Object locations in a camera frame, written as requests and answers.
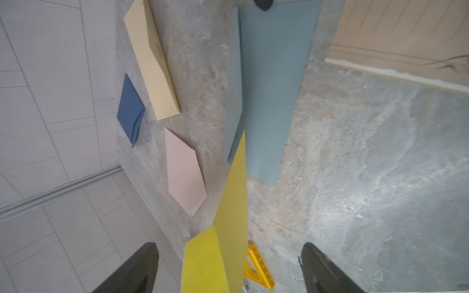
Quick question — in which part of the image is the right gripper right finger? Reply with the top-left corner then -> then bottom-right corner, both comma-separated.
300,242 -> 365,293

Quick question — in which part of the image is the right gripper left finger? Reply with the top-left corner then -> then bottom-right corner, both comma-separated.
93,242 -> 159,293

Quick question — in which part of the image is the yellow envelope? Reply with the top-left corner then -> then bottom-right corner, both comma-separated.
181,135 -> 249,293

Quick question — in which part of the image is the pink envelope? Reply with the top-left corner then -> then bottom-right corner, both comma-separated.
165,129 -> 207,216

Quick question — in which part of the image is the navy blue envelope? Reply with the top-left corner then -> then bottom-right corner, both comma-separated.
117,74 -> 145,148

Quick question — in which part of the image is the kraft tan envelope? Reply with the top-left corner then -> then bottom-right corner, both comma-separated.
124,0 -> 181,120

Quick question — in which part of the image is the light teal envelope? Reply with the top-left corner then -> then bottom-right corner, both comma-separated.
223,1 -> 321,185

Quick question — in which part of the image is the yellow triangle ruler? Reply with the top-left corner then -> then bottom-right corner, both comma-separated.
244,243 -> 275,289

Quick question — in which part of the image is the black perforated music stand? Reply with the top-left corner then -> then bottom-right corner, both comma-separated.
254,0 -> 274,11

